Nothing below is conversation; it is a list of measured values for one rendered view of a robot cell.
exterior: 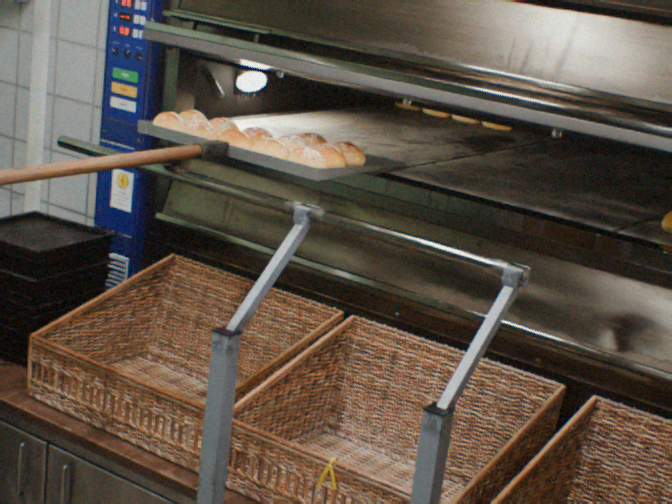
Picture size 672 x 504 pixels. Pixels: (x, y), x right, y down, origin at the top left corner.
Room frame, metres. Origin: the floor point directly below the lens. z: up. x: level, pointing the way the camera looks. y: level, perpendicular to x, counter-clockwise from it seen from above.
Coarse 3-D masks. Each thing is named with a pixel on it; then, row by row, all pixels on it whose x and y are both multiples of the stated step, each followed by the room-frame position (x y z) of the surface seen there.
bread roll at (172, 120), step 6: (162, 114) 2.99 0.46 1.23; (168, 114) 2.98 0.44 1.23; (174, 114) 2.98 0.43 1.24; (156, 120) 2.99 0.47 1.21; (162, 120) 2.97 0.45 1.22; (168, 120) 2.97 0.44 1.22; (174, 120) 2.97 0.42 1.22; (180, 120) 2.97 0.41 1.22; (162, 126) 2.97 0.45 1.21; (168, 126) 2.96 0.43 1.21; (174, 126) 2.96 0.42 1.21; (180, 126) 2.96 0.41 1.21
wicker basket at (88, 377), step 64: (64, 320) 2.79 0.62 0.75; (128, 320) 2.98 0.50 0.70; (192, 320) 3.00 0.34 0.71; (256, 320) 2.90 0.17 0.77; (320, 320) 2.82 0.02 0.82; (64, 384) 2.65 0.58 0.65; (128, 384) 2.54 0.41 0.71; (192, 384) 2.89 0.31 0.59; (256, 384) 2.55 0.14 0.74; (192, 448) 2.52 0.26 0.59
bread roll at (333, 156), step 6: (324, 144) 2.83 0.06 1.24; (330, 144) 2.83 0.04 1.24; (318, 150) 2.81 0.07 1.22; (324, 150) 2.81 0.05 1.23; (330, 150) 2.80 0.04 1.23; (336, 150) 2.81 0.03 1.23; (324, 156) 2.80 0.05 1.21; (330, 156) 2.79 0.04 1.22; (336, 156) 2.79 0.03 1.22; (342, 156) 2.80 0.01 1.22; (330, 162) 2.79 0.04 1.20; (336, 162) 2.79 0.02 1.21; (342, 162) 2.79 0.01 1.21
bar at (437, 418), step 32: (224, 192) 2.57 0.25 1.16; (256, 192) 2.54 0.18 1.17; (352, 224) 2.39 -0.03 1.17; (288, 256) 2.42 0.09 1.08; (448, 256) 2.27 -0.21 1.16; (480, 256) 2.24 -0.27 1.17; (256, 288) 2.36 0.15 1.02; (512, 288) 2.18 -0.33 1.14; (224, 352) 2.26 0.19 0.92; (480, 352) 2.10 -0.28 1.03; (224, 384) 2.26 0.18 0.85; (448, 384) 2.06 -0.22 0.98; (224, 416) 2.27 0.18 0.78; (448, 416) 2.01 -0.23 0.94; (224, 448) 2.28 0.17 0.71; (224, 480) 2.29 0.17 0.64; (416, 480) 2.01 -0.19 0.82
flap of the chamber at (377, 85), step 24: (192, 48) 2.94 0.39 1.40; (216, 48) 2.90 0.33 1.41; (288, 72) 2.91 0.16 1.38; (312, 72) 2.75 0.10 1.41; (336, 72) 2.72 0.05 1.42; (408, 96) 2.63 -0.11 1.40; (432, 96) 2.58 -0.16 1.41; (456, 96) 2.55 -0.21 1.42; (504, 120) 2.65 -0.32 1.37; (528, 120) 2.45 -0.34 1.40; (552, 120) 2.43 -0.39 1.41; (576, 120) 2.40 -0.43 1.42; (624, 144) 2.41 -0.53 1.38; (648, 144) 2.32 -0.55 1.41
